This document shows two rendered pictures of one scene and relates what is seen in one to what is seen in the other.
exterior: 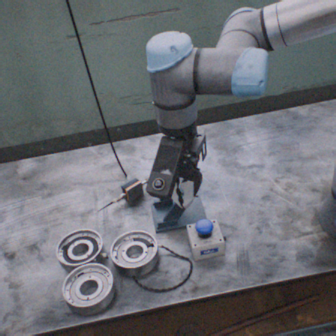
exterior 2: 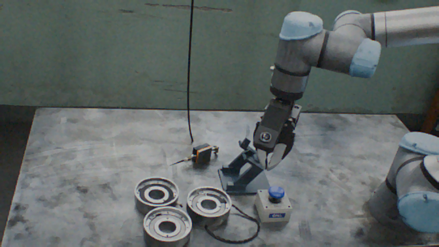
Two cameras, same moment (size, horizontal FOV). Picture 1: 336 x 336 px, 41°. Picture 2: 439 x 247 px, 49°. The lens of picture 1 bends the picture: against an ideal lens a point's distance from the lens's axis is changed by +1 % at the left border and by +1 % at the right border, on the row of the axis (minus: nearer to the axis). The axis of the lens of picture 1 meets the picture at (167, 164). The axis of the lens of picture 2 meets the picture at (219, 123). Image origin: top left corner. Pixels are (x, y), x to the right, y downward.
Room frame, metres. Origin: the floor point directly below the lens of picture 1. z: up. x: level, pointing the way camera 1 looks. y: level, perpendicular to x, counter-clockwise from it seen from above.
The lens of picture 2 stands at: (-0.18, 0.27, 1.60)
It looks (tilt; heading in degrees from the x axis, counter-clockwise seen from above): 32 degrees down; 349
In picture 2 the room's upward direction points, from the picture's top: 9 degrees clockwise
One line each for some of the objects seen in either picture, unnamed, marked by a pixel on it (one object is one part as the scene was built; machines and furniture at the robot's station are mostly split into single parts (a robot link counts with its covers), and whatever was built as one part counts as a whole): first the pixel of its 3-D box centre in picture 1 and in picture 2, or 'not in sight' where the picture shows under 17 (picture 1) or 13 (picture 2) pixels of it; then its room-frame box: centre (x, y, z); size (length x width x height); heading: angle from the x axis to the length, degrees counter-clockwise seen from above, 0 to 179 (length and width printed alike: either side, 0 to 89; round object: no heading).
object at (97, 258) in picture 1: (81, 252); (156, 197); (0.69, 0.22, 0.82); 0.10 x 0.10 x 0.04
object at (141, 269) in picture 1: (135, 253); (208, 207); (0.66, 0.10, 0.82); 0.10 x 0.10 x 0.04
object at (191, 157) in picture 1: (181, 143); (282, 109); (0.69, -0.03, 1.09); 0.09 x 0.08 x 0.12; 153
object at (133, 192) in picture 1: (134, 190); (204, 154); (0.87, 0.10, 0.82); 0.05 x 0.02 x 0.04; 124
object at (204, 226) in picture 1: (205, 231); (275, 197); (0.67, -0.06, 0.85); 0.04 x 0.04 x 0.05
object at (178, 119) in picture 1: (174, 109); (288, 77); (0.68, -0.03, 1.17); 0.08 x 0.08 x 0.05
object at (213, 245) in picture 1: (208, 238); (275, 205); (0.67, -0.06, 0.82); 0.08 x 0.07 x 0.05; 94
